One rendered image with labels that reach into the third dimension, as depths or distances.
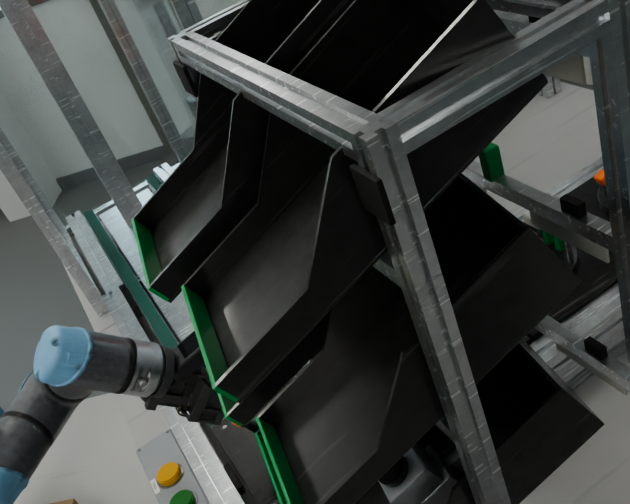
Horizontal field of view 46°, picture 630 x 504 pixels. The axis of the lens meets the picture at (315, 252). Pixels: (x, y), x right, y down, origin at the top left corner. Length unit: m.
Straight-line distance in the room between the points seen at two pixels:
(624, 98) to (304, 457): 0.38
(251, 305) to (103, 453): 1.06
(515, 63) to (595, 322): 0.86
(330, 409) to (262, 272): 0.16
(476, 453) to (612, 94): 0.26
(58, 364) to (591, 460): 0.77
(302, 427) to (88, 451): 0.97
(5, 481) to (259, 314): 0.55
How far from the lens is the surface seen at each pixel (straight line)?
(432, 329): 0.47
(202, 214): 0.65
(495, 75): 0.43
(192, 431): 1.33
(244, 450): 1.24
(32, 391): 1.06
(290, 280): 0.52
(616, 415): 1.26
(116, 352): 0.99
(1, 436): 1.02
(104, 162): 2.04
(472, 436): 0.55
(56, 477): 1.59
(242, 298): 0.55
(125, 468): 1.51
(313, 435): 0.65
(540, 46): 0.45
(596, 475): 1.20
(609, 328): 1.29
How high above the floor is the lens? 1.84
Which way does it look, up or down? 34 degrees down
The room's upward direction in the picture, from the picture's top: 23 degrees counter-clockwise
